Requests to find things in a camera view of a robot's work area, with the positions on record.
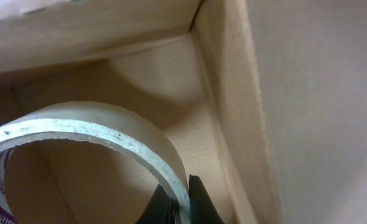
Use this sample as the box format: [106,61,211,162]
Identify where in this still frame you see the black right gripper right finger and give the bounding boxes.
[189,175,225,224]

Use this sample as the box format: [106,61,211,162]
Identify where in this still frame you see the white tape roll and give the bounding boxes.
[0,101,190,224]

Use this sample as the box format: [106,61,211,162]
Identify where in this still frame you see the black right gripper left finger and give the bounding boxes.
[135,184,175,224]

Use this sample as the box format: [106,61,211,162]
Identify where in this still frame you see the open cardboard box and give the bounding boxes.
[0,1,367,223]

